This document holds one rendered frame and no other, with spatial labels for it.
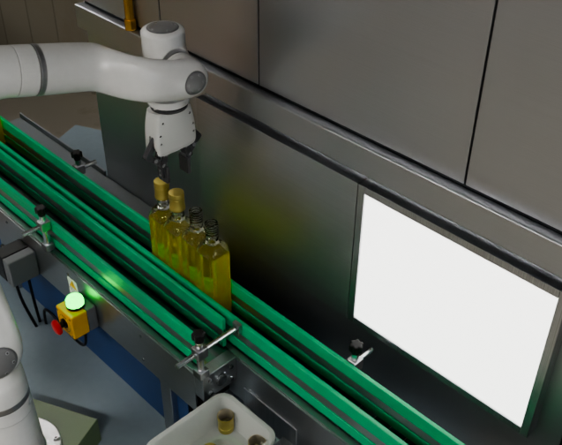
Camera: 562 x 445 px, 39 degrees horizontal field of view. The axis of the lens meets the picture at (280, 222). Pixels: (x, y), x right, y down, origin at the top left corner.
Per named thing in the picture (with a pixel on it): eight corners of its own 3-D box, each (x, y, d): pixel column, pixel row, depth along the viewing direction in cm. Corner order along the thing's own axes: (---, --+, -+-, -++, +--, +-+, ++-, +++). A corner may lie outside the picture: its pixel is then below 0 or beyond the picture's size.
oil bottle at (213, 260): (233, 314, 182) (230, 240, 169) (214, 326, 179) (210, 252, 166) (217, 302, 185) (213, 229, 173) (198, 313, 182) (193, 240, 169)
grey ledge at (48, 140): (215, 278, 207) (213, 244, 200) (189, 293, 202) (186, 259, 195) (26, 142, 261) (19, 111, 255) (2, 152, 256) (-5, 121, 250)
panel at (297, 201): (535, 429, 144) (579, 287, 124) (526, 438, 142) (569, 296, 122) (212, 217, 196) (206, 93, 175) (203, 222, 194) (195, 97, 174)
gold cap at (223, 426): (214, 411, 168) (215, 425, 170) (221, 424, 165) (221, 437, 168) (229, 406, 169) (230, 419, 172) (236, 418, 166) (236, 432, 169)
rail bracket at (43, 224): (57, 251, 201) (49, 207, 193) (32, 264, 197) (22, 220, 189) (49, 244, 203) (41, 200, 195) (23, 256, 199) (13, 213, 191)
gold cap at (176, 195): (189, 208, 175) (187, 192, 172) (176, 214, 173) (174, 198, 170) (178, 201, 177) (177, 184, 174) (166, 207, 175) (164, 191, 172)
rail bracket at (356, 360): (376, 380, 167) (382, 335, 159) (355, 398, 163) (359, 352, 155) (362, 370, 169) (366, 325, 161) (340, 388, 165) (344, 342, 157)
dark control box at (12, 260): (41, 275, 212) (35, 251, 207) (13, 290, 208) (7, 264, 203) (25, 261, 217) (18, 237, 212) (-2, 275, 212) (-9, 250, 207)
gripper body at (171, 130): (176, 85, 164) (181, 132, 171) (136, 101, 158) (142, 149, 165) (200, 97, 160) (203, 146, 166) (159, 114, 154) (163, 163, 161)
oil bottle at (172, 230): (200, 290, 189) (196, 217, 176) (182, 301, 186) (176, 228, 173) (185, 279, 192) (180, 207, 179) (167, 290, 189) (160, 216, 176)
